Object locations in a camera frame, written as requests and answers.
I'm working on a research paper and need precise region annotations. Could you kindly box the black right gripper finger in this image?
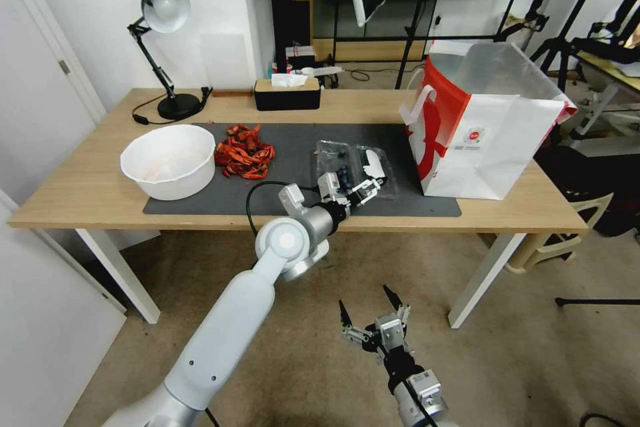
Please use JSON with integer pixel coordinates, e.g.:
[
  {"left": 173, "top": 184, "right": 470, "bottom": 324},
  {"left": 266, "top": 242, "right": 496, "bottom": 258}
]
[
  {"left": 337, "top": 299, "right": 377, "bottom": 346},
  {"left": 382, "top": 284, "right": 413, "bottom": 334}
]

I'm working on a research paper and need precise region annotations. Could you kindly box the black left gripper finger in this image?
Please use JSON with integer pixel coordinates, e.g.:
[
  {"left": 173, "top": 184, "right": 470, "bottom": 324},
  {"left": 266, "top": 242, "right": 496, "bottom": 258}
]
[
  {"left": 353, "top": 175, "right": 392, "bottom": 194},
  {"left": 351, "top": 186, "right": 382, "bottom": 209}
]

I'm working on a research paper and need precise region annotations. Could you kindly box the clear plastic takeout container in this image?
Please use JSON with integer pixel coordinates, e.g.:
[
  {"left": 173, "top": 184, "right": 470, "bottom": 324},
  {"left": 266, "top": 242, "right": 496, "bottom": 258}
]
[{"left": 313, "top": 138, "right": 401, "bottom": 201}]

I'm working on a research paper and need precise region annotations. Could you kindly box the red white takeout bag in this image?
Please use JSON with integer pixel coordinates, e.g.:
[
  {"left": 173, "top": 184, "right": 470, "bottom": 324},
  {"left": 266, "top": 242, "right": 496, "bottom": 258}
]
[{"left": 398, "top": 40, "right": 579, "bottom": 201}]

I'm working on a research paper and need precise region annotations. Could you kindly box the black tissue box wooden lid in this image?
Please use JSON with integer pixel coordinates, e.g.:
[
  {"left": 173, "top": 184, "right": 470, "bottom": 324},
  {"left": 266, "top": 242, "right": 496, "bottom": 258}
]
[{"left": 253, "top": 77, "right": 322, "bottom": 112}]

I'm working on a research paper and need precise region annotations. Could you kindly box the black bag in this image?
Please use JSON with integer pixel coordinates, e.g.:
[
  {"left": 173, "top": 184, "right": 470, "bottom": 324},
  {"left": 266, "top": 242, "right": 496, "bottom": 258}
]
[{"left": 533, "top": 145, "right": 640, "bottom": 239}]

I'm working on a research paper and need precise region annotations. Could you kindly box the dark grey desk mat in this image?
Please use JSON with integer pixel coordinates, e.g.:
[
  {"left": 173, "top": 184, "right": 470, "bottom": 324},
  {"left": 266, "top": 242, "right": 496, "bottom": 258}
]
[{"left": 143, "top": 122, "right": 463, "bottom": 218}]

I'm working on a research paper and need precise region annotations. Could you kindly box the white tissue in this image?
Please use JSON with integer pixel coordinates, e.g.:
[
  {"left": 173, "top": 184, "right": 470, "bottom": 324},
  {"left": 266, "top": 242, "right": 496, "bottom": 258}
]
[{"left": 269, "top": 72, "right": 309, "bottom": 89}]

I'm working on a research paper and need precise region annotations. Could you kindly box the white box with red mark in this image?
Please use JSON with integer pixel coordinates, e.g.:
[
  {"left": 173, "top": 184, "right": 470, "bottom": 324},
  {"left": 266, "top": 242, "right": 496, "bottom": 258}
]
[{"left": 285, "top": 45, "right": 317, "bottom": 73}]

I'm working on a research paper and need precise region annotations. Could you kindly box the beige plastic chair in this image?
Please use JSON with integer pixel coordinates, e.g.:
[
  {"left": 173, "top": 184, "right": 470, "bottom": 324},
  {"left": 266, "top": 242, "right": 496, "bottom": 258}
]
[{"left": 477, "top": 191, "right": 615, "bottom": 276}]

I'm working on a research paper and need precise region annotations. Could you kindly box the white plastic bowl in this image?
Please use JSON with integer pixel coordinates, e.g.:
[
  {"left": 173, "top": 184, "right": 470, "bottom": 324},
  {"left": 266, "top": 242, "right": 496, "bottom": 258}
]
[{"left": 119, "top": 124, "right": 217, "bottom": 201}]

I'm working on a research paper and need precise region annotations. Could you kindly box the yellow wooden board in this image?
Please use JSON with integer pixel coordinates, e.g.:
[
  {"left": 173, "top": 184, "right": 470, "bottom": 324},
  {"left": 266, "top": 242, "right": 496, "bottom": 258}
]
[{"left": 294, "top": 0, "right": 315, "bottom": 45}]

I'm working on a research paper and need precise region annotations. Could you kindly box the black stand leg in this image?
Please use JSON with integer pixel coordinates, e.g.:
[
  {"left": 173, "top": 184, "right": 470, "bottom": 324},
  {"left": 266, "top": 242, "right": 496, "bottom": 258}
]
[{"left": 554, "top": 296, "right": 640, "bottom": 309}]

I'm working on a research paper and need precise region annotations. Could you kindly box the black tripod stand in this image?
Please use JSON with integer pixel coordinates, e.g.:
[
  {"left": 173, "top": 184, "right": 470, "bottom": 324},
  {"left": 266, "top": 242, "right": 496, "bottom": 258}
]
[{"left": 529, "top": 0, "right": 623, "bottom": 93}]

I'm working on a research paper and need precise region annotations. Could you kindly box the wooden table with white legs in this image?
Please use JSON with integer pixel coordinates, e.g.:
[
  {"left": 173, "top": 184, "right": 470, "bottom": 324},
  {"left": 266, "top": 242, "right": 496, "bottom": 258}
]
[{"left": 7, "top": 88, "right": 591, "bottom": 330}]

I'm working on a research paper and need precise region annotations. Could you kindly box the black desk lamp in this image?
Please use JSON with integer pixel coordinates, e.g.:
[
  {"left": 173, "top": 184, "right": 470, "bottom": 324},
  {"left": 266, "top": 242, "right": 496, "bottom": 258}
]
[{"left": 127, "top": 0, "right": 203, "bottom": 121}]

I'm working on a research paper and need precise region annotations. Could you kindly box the white panel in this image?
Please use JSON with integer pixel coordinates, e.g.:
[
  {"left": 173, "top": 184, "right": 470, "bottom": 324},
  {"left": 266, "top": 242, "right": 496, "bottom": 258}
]
[{"left": 0, "top": 190, "right": 129, "bottom": 427}]

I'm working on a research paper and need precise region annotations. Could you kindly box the white door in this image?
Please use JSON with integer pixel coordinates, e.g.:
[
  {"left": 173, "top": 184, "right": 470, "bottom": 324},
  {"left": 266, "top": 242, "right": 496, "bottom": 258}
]
[{"left": 0, "top": 0, "right": 109, "bottom": 207}]

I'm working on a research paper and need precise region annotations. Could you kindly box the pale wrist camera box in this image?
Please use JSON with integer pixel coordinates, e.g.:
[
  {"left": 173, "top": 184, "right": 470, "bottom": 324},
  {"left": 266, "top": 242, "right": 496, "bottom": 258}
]
[
  {"left": 318, "top": 172, "right": 347, "bottom": 203},
  {"left": 375, "top": 315, "right": 405, "bottom": 348}
]

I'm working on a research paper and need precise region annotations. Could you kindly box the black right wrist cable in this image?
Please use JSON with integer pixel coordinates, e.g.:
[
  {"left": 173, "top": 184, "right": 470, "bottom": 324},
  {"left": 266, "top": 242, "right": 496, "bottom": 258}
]
[{"left": 405, "top": 376, "right": 441, "bottom": 427}]

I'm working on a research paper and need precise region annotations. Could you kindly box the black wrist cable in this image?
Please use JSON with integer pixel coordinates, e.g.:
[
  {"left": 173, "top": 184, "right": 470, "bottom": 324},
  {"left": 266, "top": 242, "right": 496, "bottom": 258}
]
[
  {"left": 405, "top": 376, "right": 441, "bottom": 427},
  {"left": 245, "top": 180, "right": 326, "bottom": 239}
]

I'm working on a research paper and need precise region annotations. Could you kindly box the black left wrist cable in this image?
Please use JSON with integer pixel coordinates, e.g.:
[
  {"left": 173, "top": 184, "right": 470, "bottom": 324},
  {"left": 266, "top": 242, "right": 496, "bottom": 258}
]
[{"left": 245, "top": 180, "right": 326, "bottom": 239}]

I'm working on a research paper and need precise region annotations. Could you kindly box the black metal frame rack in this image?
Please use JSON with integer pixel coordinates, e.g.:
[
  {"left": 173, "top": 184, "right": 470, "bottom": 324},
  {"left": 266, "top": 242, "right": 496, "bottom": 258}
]
[{"left": 329, "top": 0, "right": 566, "bottom": 63}]

